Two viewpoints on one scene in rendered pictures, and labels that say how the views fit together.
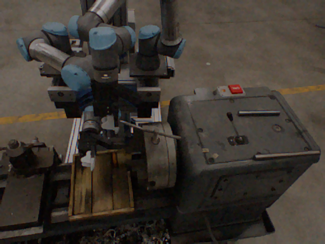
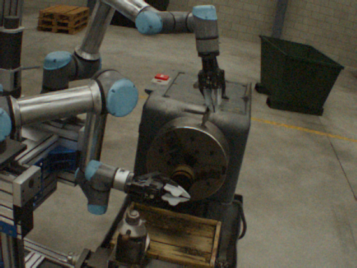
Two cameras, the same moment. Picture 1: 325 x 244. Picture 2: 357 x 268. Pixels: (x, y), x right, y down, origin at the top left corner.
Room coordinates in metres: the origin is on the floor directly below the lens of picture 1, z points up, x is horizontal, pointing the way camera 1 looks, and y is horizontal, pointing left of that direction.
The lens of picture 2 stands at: (0.15, 1.56, 1.85)
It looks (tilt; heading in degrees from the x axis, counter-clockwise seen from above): 22 degrees down; 290
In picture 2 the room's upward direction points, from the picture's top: 10 degrees clockwise
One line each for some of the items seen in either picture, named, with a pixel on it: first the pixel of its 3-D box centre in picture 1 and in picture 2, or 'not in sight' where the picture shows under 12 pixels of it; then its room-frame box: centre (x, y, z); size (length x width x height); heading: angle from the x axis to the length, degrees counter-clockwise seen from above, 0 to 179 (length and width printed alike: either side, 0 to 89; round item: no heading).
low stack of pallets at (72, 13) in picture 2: not in sight; (64, 18); (6.10, -6.11, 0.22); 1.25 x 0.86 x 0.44; 110
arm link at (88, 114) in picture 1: (91, 117); (102, 174); (0.84, 0.37, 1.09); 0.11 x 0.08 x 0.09; 13
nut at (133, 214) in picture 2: (13, 143); (132, 215); (0.59, 0.63, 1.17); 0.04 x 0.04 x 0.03
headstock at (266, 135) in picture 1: (230, 145); (196, 128); (0.79, -0.36, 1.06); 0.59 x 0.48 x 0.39; 105
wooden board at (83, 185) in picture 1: (101, 181); (168, 236); (0.60, 0.28, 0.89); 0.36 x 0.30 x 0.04; 15
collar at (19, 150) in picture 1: (15, 147); (132, 225); (0.59, 0.63, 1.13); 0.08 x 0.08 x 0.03
